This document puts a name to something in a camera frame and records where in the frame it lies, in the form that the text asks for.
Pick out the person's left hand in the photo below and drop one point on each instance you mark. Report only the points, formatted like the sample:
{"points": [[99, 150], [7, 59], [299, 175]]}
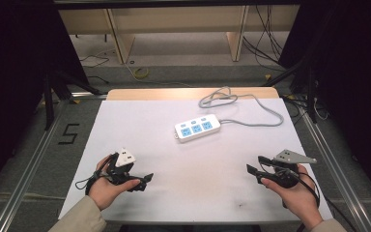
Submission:
{"points": [[104, 192]]}

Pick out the black metal stand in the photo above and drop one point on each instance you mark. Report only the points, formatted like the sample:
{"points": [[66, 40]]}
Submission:
{"points": [[58, 87], [302, 77]]}

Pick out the person's right hand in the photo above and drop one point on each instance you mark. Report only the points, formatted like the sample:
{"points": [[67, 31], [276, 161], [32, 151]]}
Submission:
{"points": [[298, 198]]}

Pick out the white table cover sheet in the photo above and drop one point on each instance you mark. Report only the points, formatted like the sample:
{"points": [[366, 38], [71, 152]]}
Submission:
{"points": [[180, 167]]}

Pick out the black curtain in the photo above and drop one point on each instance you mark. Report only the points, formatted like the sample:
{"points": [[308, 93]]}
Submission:
{"points": [[16, 80], [354, 80]]}

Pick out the aluminium floor rail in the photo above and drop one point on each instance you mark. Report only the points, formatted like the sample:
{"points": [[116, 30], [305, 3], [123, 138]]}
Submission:
{"points": [[29, 167], [338, 167]]}

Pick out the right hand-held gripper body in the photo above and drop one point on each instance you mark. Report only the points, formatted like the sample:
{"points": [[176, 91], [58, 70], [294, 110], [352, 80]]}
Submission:
{"points": [[286, 175]]}

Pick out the white power strip blue sockets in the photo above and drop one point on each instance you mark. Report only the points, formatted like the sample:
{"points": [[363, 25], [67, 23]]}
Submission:
{"points": [[197, 128]]}

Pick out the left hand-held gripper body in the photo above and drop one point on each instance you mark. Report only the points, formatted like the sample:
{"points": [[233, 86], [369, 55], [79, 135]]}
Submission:
{"points": [[122, 167]]}

